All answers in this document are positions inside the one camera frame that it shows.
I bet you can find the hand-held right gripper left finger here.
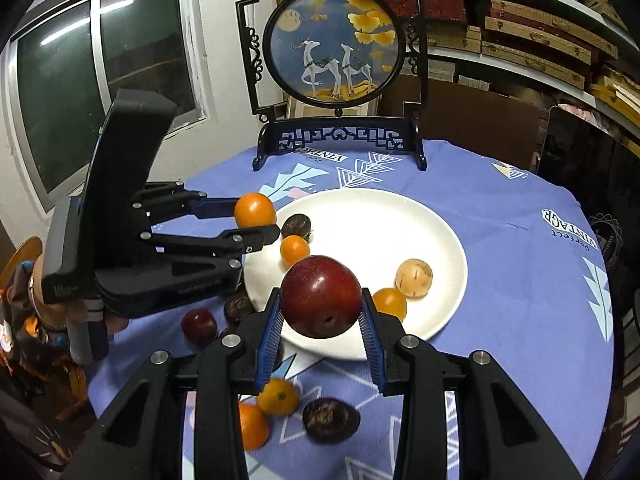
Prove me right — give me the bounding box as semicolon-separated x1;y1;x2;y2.
60;287;286;480

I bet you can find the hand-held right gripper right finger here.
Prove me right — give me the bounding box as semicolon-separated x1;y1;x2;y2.
359;287;583;480

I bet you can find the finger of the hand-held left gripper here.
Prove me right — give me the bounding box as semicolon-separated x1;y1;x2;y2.
140;224;281;272
132;180;241;222

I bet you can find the small orange tangerine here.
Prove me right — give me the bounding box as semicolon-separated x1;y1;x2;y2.
280;235;311;267

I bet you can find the dark red plum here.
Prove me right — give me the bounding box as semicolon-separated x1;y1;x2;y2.
180;308;218;347
280;255;362;339

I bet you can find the beige round fruit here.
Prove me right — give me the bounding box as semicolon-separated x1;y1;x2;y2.
395;258;434;300

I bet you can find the white round plate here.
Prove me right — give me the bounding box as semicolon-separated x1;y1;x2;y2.
242;187;469;362

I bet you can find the person's left hand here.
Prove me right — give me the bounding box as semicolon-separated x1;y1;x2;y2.
102;310;130;335

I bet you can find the white framed window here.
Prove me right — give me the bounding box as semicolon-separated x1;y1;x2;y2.
0;0;208;213

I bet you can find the wooden chair back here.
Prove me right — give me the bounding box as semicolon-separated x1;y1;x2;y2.
0;237;45;283

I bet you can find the blue printed tablecloth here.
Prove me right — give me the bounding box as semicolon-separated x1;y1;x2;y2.
85;137;618;480

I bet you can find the round deer screen on stand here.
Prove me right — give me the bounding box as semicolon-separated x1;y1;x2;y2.
235;0;430;173

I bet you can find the brown cardboard panel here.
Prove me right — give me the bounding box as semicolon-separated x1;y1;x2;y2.
380;87;548;171

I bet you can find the black panel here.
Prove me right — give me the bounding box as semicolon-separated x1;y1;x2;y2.
537;105;640;211

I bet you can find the white shelf unit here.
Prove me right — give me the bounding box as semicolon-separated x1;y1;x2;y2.
367;0;640;126

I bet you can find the stack of yellow boxes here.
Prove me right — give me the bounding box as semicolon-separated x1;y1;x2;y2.
587;67;640;116

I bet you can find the stack of tan woven boxes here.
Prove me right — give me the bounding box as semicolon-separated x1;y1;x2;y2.
482;0;621;91

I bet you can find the black wire basket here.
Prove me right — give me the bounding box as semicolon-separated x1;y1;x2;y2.
587;212;626;266

